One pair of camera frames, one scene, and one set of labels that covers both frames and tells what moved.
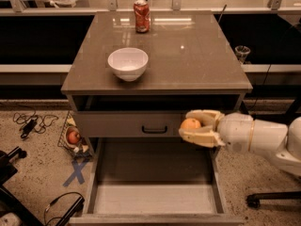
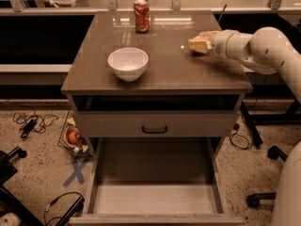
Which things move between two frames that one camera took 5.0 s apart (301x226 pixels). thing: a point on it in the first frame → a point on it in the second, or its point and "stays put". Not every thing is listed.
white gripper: x=235 y=132 → x=220 y=43
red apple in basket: x=73 y=137 stays put
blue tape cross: x=78 y=174 stays put
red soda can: x=142 y=15 stays put
